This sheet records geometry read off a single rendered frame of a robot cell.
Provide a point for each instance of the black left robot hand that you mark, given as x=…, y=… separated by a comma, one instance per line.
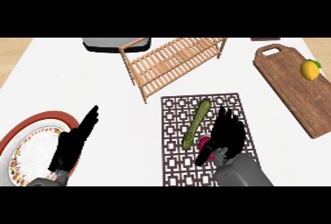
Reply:
x=71, y=143

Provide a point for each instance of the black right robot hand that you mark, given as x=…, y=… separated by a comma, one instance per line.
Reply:
x=227, y=131

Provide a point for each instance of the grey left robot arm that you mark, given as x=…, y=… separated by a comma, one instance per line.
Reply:
x=51, y=179

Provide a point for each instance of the pink cupcake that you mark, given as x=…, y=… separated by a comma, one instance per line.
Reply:
x=202, y=143

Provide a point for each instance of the brown patterned placemat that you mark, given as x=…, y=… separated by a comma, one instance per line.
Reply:
x=180, y=157

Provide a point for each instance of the wooden tiered shelf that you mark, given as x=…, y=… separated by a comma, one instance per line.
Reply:
x=171, y=62

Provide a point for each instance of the green cucumber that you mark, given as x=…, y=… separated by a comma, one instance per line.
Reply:
x=195, y=124

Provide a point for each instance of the red rimmed floral plate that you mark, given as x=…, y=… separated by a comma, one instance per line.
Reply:
x=29, y=148

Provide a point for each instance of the brown wooden cutting board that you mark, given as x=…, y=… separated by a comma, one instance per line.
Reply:
x=297, y=90

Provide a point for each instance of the yellow lemon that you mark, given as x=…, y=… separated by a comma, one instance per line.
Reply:
x=309, y=70

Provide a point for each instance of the dark brown flat object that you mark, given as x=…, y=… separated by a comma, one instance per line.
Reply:
x=264, y=38

